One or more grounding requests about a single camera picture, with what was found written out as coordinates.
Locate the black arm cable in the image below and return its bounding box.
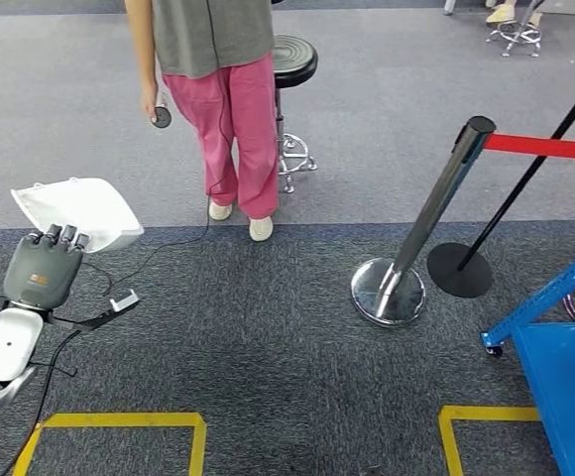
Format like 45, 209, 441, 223
0, 328, 82, 476

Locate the blue metal shelf rack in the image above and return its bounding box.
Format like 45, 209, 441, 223
479, 239, 575, 476

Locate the chrome stanchion post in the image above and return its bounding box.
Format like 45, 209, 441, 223
350, 115, 498, 328

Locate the black round handheld controller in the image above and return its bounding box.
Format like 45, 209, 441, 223
150, 91, 173, 130

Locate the thin black cable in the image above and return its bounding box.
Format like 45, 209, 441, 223
82, 91, 234, 298

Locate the black round stool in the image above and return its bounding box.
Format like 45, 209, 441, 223
271, 34, 319, 195

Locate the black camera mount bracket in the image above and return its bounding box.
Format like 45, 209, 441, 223
47, 298, 141, 333

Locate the black stanchion post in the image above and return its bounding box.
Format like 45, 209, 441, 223
426, 61, 575, 300

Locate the person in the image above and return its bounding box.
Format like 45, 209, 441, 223
484, 0, 546, 28
124, 0, 281, 243

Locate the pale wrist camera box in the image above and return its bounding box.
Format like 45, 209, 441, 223
110, 290, 140, 314

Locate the chrome stool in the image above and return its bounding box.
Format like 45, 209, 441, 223
485, 0, 545, 60

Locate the white plastic panel part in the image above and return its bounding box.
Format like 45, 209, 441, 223
11, 177, 145, 256

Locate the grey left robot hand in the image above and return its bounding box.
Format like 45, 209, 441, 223
2, 223, 91, 311

